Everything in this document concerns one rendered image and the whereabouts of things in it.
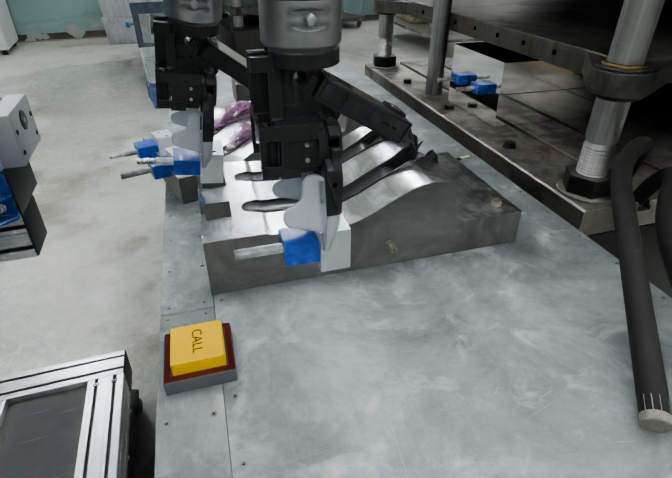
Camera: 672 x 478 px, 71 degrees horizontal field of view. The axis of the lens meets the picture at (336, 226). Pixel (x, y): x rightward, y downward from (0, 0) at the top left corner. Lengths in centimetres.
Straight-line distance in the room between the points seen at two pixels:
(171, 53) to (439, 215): 45
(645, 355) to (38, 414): 133
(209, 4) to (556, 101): 107
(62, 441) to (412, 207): 103
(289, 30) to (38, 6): 766
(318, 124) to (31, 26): 771
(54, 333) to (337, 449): 164
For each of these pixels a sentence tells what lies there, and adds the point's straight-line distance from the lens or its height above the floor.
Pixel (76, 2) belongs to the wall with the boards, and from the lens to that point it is 800.
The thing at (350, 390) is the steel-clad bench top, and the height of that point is 80.
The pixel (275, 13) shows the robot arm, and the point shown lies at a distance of 44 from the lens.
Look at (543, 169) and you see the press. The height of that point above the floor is 78.
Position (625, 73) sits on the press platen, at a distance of 100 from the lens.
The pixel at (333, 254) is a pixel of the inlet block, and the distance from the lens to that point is 54.
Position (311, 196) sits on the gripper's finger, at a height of 101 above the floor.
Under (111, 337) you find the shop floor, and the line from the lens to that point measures 194.
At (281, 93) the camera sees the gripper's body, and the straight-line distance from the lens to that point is 46.
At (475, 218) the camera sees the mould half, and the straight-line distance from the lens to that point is 78.
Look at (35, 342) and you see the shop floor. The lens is 205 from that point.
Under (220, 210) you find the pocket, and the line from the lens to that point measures 76.
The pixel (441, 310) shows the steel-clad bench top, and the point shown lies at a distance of 68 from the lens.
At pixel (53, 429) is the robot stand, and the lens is 144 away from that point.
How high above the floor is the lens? 124
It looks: 31 degrees down
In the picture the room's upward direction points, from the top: straight up
